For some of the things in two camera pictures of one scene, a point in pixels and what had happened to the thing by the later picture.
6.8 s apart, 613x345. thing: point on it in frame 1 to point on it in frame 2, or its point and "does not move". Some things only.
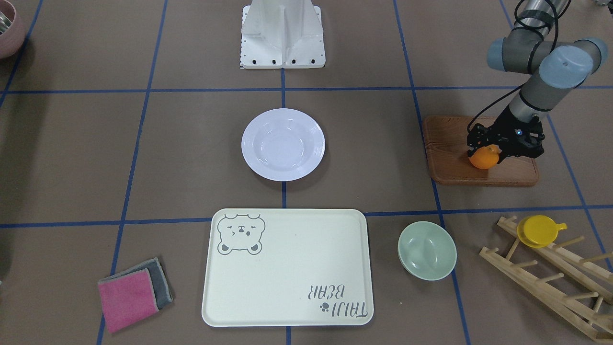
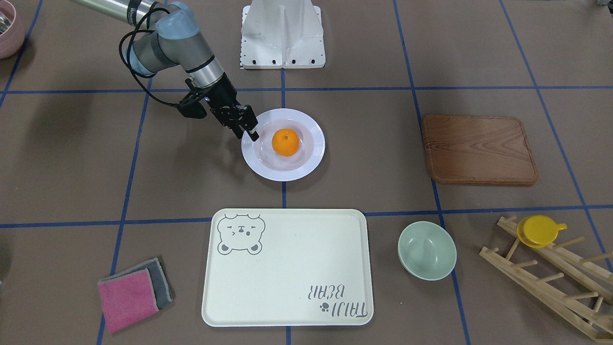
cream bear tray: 284,267 does not move
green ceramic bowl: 427,251 does not move
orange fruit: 485,157 to 285,142
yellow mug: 537,231 does not move
